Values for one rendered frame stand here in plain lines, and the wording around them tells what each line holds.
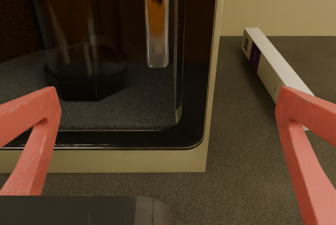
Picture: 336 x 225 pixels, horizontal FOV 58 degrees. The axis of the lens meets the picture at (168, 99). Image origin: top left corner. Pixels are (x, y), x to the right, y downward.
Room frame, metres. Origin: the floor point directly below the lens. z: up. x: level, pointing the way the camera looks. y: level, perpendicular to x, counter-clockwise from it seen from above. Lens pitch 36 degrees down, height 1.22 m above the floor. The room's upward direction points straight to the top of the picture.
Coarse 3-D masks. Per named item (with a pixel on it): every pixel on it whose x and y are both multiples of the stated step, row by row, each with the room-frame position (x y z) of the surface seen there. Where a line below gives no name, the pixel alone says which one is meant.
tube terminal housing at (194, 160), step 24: (216, 24) 0.25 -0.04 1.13; (216, 48) 0.25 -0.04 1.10; (0, 168) 0.24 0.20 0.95; (48, 168) 0.24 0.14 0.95; (72, 168) 0.24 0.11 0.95; (96, 168) 0.24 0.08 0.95; (120, 168) 0.24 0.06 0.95; (144, 168) 0.24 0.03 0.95; (168, 168) 0.24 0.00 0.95; (192, 168) 0.24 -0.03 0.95
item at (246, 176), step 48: (240, 48) 0.58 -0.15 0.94; (288, 48) 0.58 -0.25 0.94; (240, 96) 0.40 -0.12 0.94; (240, 144) 0.29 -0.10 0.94; (48, 192) 0.22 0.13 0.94; (96, 192) 0.22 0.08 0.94; (144, 192) 0.22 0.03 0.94; (192, 192) 0.22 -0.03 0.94; (240, 192) 0.22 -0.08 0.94; (288, 192) 0.22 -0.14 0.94
